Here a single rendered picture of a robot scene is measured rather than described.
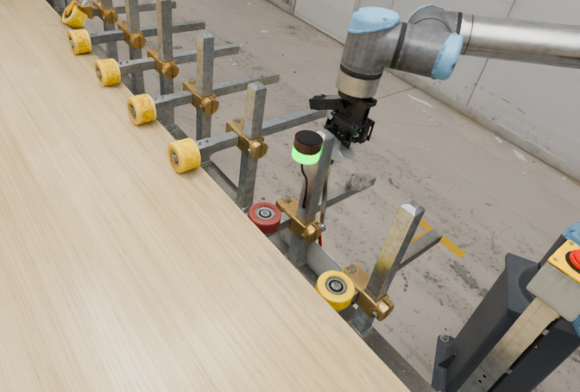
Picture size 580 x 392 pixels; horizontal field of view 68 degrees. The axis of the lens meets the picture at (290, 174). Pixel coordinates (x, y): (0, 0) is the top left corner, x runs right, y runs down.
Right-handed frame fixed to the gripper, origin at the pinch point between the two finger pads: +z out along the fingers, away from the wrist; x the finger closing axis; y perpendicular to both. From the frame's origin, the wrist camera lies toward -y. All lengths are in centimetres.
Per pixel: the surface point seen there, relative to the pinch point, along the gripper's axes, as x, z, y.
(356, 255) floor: 68, 101, -22
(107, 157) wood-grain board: -41, 11, -39
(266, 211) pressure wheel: -17.6, 10.2, -0.9
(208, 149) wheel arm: -19.6, 6.4, -24.2
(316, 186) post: -8.5, 1.8, 4.8
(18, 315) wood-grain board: -70, 12, -3
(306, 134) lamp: -12.1, -12.1, 1.9
